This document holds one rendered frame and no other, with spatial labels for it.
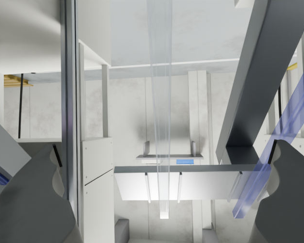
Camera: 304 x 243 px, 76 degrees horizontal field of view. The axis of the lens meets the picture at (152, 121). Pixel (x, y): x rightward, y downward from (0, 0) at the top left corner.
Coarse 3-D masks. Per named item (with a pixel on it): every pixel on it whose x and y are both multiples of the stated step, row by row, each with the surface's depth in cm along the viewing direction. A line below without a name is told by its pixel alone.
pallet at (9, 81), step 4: (4, 76) 305; (8, 76) 325; (12, 76) 333; (4, 80) 321; (8, 80) 321; (12, 80) 321; (16, 80) 329; (20, 80) 351; (24, 80) 361; (4, 84) 350; (8, 84) 351; (12, 84) 351; (16, 84) 352; (20, 84) 358; (24, 84) 357; (28, 84) 357
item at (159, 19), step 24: (168, 0) 10; (168, 24) 11; (168, 48) 12; (168, 72) 13; (168, 96) 14; (168, 120) 16; (168, 144) 18; (168, 168) 21; (168, 192) 24; (168, 216) 29
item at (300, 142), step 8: (296, 48) 66; (280, 88) 96; (280, 96) 96; (272, 104) 89; (280, 104) 96; (272, 112) 89; (280, 112) 95; (272, 120) 89; (272, 128) 89; (264, 136) 91; (296, 136) 68; (264, 144) 92; (296, 144) 66
